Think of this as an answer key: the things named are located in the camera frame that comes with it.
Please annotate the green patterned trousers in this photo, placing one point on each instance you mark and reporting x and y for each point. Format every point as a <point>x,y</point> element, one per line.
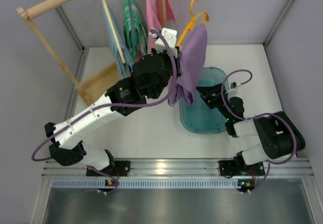
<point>135,29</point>

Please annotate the orange plastic hanger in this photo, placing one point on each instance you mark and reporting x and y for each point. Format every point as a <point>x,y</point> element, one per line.
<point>191,24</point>

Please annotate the teal plastic bin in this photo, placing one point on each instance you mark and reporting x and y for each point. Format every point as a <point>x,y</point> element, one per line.
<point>198,118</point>

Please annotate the light wooden hanger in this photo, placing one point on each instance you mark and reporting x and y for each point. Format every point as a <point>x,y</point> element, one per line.
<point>107,12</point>

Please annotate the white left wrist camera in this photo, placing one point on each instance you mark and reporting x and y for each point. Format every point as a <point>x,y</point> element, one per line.
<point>170,35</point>

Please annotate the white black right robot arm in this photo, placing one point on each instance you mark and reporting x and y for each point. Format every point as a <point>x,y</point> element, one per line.
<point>276,134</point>

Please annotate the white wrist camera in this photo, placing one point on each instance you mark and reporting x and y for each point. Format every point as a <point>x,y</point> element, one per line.
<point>170,35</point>
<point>234,86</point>

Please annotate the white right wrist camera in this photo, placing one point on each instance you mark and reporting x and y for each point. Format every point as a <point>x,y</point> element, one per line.
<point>234,86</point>

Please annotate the white slotted cable duct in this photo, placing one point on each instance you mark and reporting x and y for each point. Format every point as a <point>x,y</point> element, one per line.
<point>147,184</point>

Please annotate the purple trousers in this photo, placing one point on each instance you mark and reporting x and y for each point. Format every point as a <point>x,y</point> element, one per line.
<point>192,60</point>

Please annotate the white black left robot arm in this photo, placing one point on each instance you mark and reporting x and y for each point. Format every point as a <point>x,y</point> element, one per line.
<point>148,79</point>

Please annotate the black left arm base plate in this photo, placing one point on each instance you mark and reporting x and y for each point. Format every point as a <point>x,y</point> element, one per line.
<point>119,168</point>

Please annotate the aluminium mounting rail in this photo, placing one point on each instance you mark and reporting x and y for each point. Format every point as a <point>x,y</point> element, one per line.
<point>180,168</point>

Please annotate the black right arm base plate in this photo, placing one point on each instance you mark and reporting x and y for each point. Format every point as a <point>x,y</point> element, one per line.
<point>232,168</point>

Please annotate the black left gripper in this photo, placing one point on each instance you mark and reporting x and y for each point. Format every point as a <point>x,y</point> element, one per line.
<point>174,64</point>

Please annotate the pink trousers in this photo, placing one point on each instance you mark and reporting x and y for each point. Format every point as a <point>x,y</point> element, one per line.
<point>151,14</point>

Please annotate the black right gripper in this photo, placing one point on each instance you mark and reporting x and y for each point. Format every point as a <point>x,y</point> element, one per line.
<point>216,97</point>

